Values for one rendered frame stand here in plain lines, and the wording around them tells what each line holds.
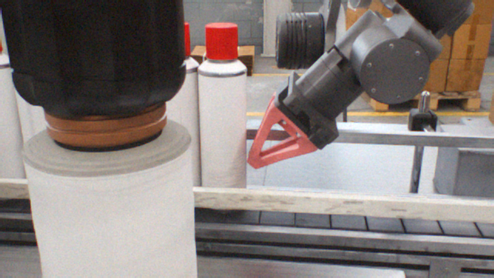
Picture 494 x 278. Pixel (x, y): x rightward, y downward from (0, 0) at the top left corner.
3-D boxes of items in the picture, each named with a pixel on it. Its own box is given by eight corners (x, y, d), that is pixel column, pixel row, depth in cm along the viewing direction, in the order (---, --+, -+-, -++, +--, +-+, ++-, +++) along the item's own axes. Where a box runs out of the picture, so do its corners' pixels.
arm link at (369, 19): (409, 34, 53) (372, -4, 52) (428, 49, 47) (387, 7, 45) (360, 80, 55) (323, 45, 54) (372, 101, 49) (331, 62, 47)
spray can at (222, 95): (197, 212, 56) (190, 27, 49) (208, 192, 61) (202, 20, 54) (242, 216, 56) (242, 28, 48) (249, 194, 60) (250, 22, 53)
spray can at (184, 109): (153, 207, 58) (140, 25, 50) (168, 188, 62) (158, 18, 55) (197, 211, 57) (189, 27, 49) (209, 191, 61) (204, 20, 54)
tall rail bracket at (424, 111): (407, 234, 62) (424, 104, 56) (397, 206, 68) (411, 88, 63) (434, 235, 61) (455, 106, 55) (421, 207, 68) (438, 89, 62)
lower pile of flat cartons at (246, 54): (187, 76, 496) (187, 54, 489) (195, 64, 547) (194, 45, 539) (253, 76, 494) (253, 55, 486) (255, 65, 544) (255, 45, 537)
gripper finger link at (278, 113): (225, 152, 53) (287, 90, 50) (233, 130, 60) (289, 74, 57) (272, 194, 54) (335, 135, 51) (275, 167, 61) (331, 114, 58)
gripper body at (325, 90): (278, 106, 49) (334, 50, 46) (282, 81, 58) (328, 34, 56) (326, 150, 50) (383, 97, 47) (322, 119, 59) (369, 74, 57)
